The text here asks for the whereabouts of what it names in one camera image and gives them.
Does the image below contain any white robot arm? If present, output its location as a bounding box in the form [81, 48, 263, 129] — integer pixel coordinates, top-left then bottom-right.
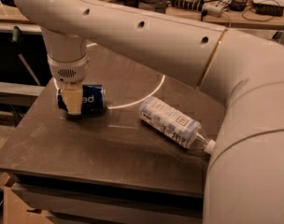
[14, 0, 284, 224]

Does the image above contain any middle metal bracket post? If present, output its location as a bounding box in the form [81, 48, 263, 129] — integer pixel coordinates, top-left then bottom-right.
[155, 0, 167, 13]

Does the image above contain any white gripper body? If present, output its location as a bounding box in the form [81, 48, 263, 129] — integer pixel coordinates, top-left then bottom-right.
[48, 56, 88, 83]

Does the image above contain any black power strip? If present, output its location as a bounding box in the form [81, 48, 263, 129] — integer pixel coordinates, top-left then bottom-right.
[171, 0, 204, 12]

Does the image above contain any green handled tool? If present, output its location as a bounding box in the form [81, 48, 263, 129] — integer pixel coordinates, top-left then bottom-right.
[11, 26, 41, 86]

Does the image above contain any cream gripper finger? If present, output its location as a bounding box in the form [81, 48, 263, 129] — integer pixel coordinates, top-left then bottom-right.
[61, 83, 83, 115]

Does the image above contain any clear plastic water bottle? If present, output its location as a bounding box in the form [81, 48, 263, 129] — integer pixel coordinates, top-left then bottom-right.
[139, 96, 216, 154]

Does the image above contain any blue pepsi can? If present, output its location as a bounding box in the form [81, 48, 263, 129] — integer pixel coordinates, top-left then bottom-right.
[56, 84, 106, 114]

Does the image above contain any white power adapter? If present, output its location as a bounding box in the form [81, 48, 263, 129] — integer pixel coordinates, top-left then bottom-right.
[202, 3, 224, 18]

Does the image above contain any black keyboard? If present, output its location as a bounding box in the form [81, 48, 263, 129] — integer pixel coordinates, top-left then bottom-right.
[255, 4, 283, 17]

